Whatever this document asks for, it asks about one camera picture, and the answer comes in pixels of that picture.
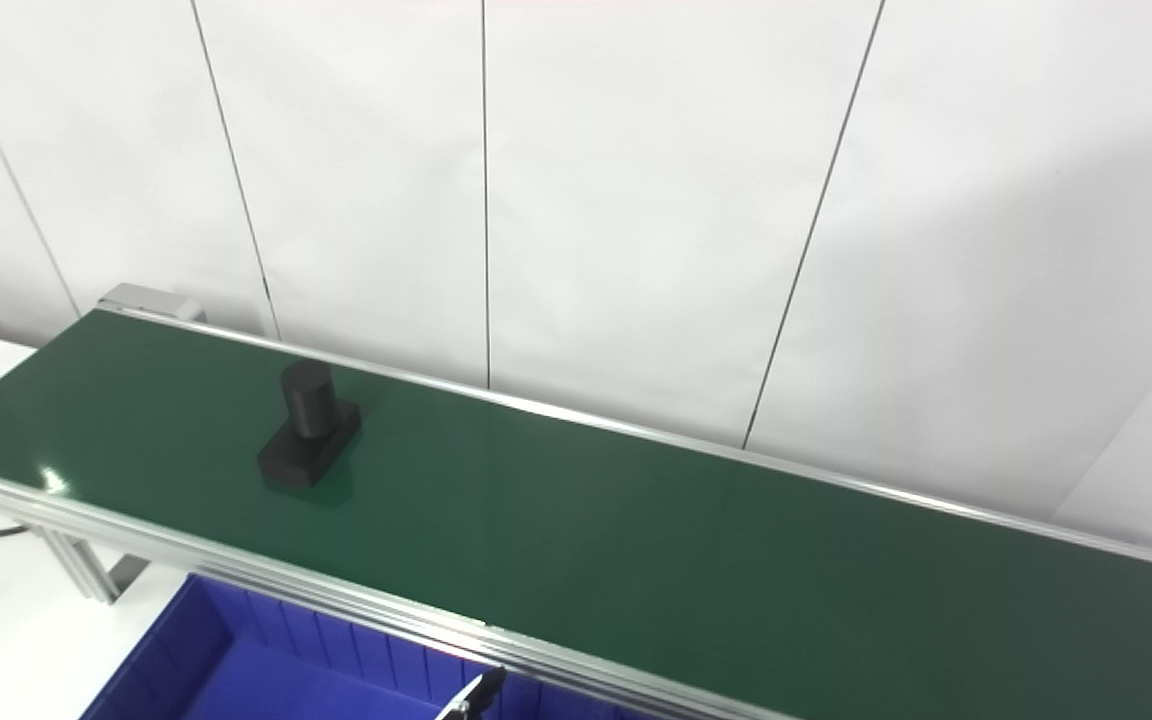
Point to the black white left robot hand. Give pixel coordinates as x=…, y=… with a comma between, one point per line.
x=476, y=692

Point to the black cylinder block part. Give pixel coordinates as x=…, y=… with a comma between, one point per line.
x=306, y=420

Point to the green conveyor belt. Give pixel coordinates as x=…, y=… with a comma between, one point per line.
x=636, y=540
x=336, y=590

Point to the blue plastic bin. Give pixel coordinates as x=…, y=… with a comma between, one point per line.
x=266, y=680

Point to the aluminium conveyor leg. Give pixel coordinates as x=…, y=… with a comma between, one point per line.
x=86, y=565

